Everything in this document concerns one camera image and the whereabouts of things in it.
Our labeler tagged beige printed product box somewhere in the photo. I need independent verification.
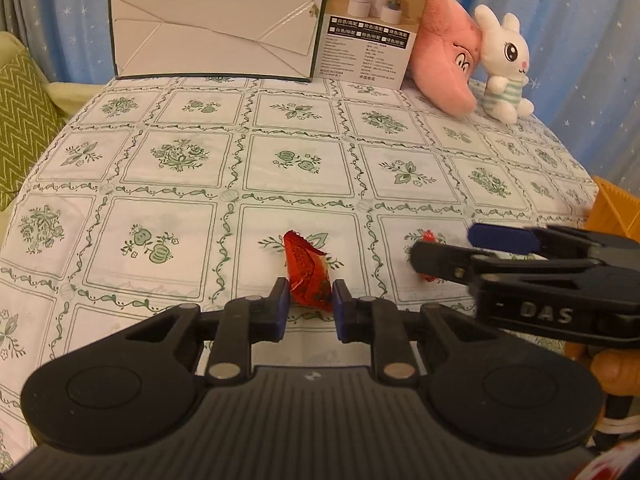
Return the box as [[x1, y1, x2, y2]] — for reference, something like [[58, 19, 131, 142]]
[[309, 0, 434, 89]]

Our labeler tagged green floral tablecloth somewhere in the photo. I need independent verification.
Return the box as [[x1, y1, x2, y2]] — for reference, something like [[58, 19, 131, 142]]
[[0, 76, 601, 471]]

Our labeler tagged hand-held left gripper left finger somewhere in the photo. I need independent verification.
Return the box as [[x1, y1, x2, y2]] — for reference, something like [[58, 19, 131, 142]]
[[119, 277, 293, 386]]

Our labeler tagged small red snack packet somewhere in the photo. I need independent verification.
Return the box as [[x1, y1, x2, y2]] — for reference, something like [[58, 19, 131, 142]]
[[419, 230, 447, 284], [282, 230, 334, 312]]

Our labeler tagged pink plush toy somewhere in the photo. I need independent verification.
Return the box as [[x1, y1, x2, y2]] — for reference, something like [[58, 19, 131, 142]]
[[406, 0, 484, 119]]

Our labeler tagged red and white cloth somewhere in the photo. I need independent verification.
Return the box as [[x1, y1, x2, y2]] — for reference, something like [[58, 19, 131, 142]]
[[575, 447, 640, 480]]

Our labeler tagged white bunny plush toy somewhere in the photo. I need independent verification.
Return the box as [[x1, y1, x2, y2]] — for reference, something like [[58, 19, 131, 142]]
[[472, 4, 535, 125]]

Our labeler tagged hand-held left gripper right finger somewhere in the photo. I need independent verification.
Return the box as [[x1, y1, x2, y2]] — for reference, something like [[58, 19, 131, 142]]
[[330, 279, 502, 386]]

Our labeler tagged green zigzag pillow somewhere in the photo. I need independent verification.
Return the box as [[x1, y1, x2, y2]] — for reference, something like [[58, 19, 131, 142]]
[[0, 52, 67, 212]]

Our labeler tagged white box with green edge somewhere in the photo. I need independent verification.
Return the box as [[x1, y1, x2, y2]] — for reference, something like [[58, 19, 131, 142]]
[[106, 0, 329, 83]]

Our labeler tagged blue starry curtain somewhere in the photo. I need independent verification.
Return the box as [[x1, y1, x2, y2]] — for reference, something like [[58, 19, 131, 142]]
[[0, 0, 640, 196]]

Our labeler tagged orange plastic basket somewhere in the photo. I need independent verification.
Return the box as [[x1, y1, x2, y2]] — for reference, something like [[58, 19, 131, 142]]
[[584, 175, 640, 242]]

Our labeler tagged cream sofa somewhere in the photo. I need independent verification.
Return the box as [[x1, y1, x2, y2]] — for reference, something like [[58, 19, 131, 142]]
[[0, 30, 107, 128]]

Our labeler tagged brown wooden chair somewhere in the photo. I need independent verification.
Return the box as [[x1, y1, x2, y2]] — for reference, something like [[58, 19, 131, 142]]
[[564, 344, 640, 413]]

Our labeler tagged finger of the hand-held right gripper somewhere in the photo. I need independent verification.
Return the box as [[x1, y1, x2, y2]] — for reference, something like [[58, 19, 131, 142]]
[[409, 239, 503, 289], [467, 223, 602, 262]]

